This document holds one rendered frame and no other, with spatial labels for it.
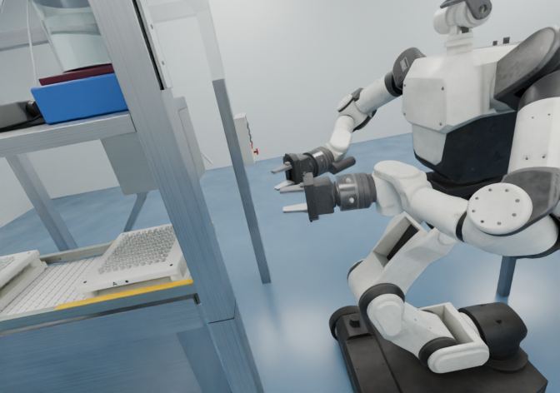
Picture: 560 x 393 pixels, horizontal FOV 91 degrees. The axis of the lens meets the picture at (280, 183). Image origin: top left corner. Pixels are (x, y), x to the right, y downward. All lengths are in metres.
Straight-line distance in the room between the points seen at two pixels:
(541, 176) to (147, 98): 0.59
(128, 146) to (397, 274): 0.84
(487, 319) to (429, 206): 0.78
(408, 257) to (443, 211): 0.37
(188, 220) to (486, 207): 0.49
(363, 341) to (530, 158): 1.01
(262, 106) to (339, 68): 1.22
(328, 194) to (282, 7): 3.77
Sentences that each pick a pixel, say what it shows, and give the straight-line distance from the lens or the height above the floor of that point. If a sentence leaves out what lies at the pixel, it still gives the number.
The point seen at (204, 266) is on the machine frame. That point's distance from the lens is 0.62.
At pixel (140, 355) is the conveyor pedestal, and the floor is 0.60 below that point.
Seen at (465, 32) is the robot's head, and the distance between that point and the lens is 0.84.
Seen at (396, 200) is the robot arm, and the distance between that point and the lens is 0.69.
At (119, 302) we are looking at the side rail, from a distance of 0.81.
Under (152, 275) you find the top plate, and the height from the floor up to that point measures 0.88.
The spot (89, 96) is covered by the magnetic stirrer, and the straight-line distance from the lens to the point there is 0.69.
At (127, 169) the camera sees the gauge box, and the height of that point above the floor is 1.10.
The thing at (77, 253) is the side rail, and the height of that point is 0.84.
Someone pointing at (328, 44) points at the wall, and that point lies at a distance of 4.32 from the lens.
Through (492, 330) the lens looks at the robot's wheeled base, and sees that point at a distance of 1.30.
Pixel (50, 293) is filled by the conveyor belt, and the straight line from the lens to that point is 1.05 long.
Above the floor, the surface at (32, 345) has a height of 0.76.
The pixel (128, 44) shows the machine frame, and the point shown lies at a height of 1.35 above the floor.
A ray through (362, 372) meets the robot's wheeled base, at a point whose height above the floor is 0.19.
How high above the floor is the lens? 1.28
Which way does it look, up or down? 22 degrees down
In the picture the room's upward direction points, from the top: 10 degrees counter-clockwise
